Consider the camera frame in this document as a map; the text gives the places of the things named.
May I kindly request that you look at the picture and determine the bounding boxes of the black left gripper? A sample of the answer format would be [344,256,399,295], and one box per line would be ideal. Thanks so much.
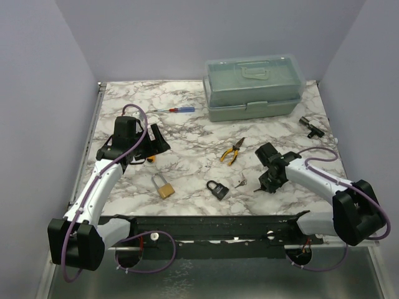
[130,123,171,161]

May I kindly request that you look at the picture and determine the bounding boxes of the silver keys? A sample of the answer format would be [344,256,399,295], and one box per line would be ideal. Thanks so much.
[235,173,247,188]

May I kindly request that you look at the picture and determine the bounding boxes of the black padlock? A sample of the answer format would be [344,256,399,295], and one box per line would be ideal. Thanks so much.
[206,180,229,201]

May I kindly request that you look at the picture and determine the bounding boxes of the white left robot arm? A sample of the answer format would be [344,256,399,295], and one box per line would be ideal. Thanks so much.
[47,116,171,271]

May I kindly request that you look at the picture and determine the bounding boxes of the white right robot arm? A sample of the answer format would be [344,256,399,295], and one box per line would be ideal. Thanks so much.
[255,143,387,246]

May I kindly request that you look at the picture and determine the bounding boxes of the red blue screwdriver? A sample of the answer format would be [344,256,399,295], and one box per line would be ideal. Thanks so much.
[153,107,195,113]

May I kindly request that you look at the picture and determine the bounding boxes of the yellow black pliers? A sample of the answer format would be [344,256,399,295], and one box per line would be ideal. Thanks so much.
[220,137,245,166]

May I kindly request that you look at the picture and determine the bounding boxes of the brass padlock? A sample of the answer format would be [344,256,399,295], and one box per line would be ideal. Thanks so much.
[151,173,175,199]

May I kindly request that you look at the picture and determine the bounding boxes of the black T-shaped tool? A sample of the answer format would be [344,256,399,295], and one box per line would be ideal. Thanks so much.
[299,116,325,139]

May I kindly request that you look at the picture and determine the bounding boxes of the green plastic toolbox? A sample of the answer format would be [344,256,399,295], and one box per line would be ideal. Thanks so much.
[203,55,305,122]

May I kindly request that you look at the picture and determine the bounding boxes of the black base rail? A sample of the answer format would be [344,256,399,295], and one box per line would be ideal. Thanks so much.
[122,215,323,260]

